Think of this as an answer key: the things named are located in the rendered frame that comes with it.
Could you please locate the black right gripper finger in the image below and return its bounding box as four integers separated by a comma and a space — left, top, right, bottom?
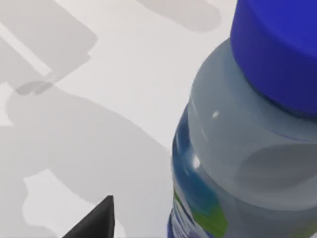
61, 195, 116, 238

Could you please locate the clear bottle with blue cap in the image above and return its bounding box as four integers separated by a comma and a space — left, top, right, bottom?
167, 0, 317, 238

